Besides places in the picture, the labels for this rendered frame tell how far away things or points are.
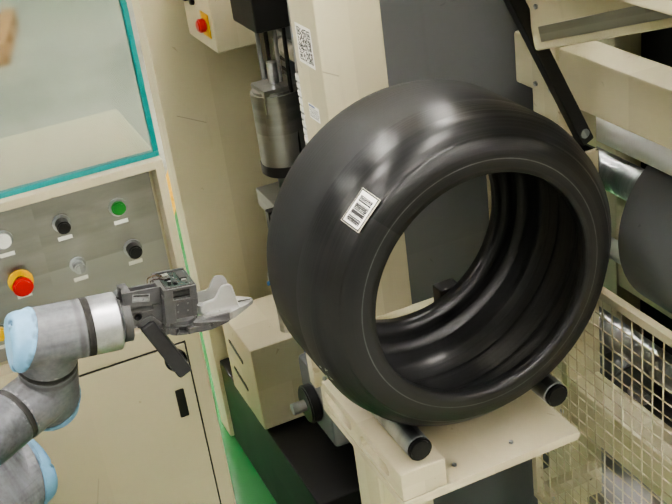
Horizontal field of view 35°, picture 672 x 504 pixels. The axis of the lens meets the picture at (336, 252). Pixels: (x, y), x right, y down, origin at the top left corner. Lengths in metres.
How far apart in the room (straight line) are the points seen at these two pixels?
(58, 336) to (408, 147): 0.59
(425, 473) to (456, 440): 0.16
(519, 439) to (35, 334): 0.92
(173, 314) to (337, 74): 0.56
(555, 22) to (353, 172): 0.52
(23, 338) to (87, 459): 0.92
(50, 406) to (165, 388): 0.79
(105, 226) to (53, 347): 0.73
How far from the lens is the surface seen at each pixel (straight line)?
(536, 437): 2.07
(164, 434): 2.53
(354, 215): 1.64
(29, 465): 2.12
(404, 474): 1.91
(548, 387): 2.00
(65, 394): 1.72
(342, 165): 1.71
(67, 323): 1.63
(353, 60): 1.97
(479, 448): 2.05
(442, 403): 1.85
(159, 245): 2.37
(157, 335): 1.69
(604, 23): 1.87
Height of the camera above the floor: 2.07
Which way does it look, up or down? 27 degrees down
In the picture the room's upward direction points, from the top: 8 degrees counter-clockwise
